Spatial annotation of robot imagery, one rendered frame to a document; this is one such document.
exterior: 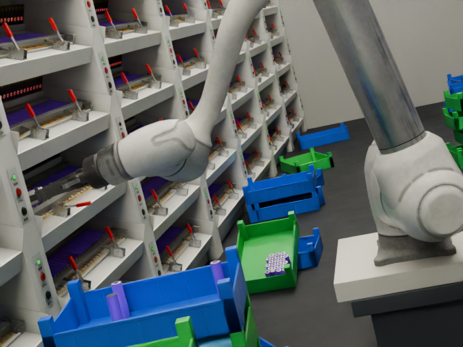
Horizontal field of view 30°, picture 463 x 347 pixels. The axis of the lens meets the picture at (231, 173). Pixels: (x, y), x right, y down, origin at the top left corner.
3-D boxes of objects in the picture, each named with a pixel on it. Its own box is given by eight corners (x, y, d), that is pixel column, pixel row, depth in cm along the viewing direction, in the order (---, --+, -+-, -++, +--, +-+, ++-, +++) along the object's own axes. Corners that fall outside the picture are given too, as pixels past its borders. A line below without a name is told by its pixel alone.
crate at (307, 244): (323, 248, 306) (318, 226, 304) (317, 266, 286) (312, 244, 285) (242, 261, 313) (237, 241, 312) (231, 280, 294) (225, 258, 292)
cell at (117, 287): (131, 314, 148) (122, 279, 147) (129, 318, 147) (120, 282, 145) (121, 316, 149) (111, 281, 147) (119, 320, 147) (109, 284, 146)
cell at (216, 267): (229, 294, 146) (220, 257, 145) (229, 297, 145) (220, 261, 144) (219, 296, 147) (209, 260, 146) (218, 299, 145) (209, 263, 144)
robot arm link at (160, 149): (123, 179, 184) (149, 185, 197) (187, 153, 180) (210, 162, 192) (110, 132, 187) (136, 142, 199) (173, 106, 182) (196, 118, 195)
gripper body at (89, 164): (105, 149, 196) (70, 163, 198) (91, 156, 188) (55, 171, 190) (118, 179, 197) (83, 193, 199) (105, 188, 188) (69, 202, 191)
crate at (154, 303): (247, 288, 149) (236, 244, 147) (242, 331, 129) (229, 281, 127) (80, 323, 152) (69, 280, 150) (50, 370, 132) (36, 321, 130)
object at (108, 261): (142, 255, 254) (147, 210, 251) (63, 337, 196) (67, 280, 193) (77, 243, 258) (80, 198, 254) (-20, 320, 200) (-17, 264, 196)
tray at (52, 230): (125, 192, 251) (128, 160, 249) (39, 257, 193) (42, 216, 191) (60, 181, 254) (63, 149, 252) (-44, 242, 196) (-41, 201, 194)
